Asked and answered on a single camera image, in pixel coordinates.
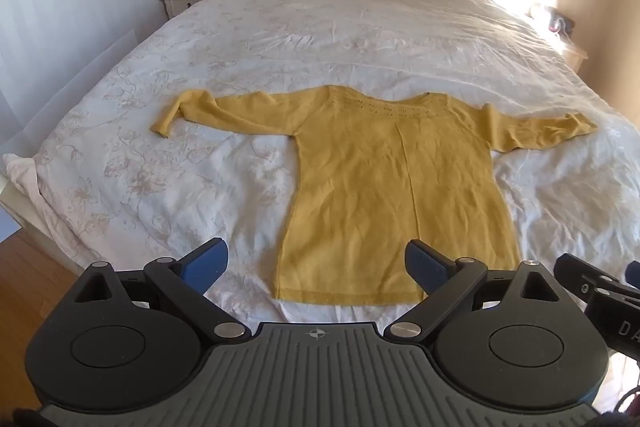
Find yellow knit sweater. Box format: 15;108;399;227
150;86;598;308

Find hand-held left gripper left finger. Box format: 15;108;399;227
75;238;252;340

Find dark items on nightstand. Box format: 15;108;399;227
546;8;577;36

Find white floral bedspread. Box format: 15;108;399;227
0;0;640;308

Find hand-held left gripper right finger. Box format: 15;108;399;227
384;239;557;340

